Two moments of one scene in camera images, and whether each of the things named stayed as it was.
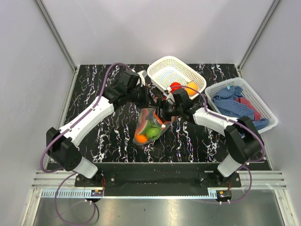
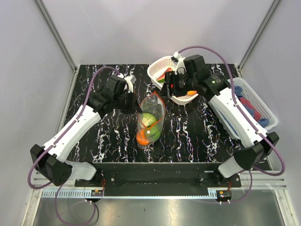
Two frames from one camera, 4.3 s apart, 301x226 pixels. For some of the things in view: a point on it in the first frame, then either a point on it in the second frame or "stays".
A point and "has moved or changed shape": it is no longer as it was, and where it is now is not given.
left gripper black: (148, 101) to (134, 108)
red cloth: (257, 115) stays
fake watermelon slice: (142, 119) to (162, 79)
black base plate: (161, 176) stays
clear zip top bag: (149, 127) has moved or changed shape
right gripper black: (162, 105) to (170, 78)
